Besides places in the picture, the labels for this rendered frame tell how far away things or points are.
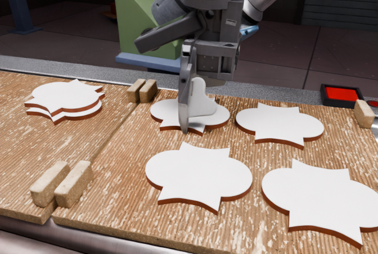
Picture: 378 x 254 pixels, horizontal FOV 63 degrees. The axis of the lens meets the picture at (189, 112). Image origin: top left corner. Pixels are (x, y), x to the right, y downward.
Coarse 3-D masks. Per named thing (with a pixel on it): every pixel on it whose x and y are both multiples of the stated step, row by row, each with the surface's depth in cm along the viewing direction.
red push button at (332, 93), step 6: (330, 90) 65; (336, 90) 65; (342, 90) 65; (348, 90) 65; (354, 90) 65; (330, 96) 63; (336, 96) 63; (342, 96) 63; (348, 96) 63; (354, 96) 63
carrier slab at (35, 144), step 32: (0, 96) 62; (32, 96) 62; (0, 128) 51; (32, 128) 51; (64, 128) 51; (96, 128) 51; (0, 160) 44; (32, 160) 44; (64, 160) 44; (0, 192) 39
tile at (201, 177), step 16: (160, 160) 43; (176, 160) 43; (192, 160) 43; (208, 160) 43; (224, 160) 43; (160, 176) 40; (176, 176) 40; (192, 176) 40; (208, 176) 40; (224, 176) 40; (240, 176) 40; (176, 192) 37; (192, 192) 37; (208, 192) 37; (224, 192) 37; (240, 192) 37; (208, 208) 36
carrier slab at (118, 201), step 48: (144, 144) 47; (192, 144) 47; (240, 144) 47; (336, 144) 47; (96, 192) 39; (144, 192) 39; (144, 240) 34; (192, 240) 33; (240, 240) 33; (288, 240) 33; (336, 240) 33
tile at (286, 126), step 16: (240, 112) 54; (256, 112) 54; (272, 112) 54; (288, 112) 54; (240, 128) 51; (256, 128) 50; (272, 128) 50; (288, 128) 50; (304, 128) 50; (320, 128) 50; (288, 144) 47
